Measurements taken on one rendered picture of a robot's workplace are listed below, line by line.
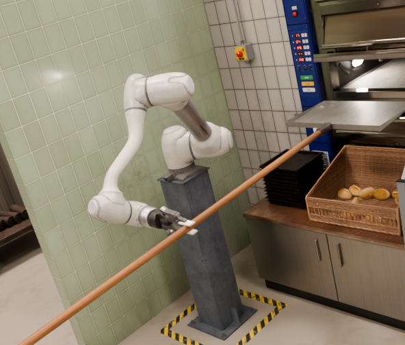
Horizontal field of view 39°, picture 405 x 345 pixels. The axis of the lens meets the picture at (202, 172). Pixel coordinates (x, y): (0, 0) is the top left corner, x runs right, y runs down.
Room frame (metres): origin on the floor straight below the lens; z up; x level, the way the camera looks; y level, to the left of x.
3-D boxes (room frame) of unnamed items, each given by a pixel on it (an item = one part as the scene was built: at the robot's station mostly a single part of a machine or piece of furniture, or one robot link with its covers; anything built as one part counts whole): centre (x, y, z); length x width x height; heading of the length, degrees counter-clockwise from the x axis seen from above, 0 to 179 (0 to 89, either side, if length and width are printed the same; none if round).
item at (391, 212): (2.86, -0.88, 0.72); 0.56 x 0.49 x 0.28; 42
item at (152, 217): (2.16, 0.21, 1.14); 0.09 x 0.07 x 0.08; 40
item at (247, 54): (3.71, -0.45, 1.46); 0.10 x 0.07 x 0.10; 40
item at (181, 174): (3.04, 0.12, 1.03); 0.22 x 0.18 x 0.06; 131
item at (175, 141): (3.04, 0.10, 1.17); 0.18 x 0.16 x 0.22; 72
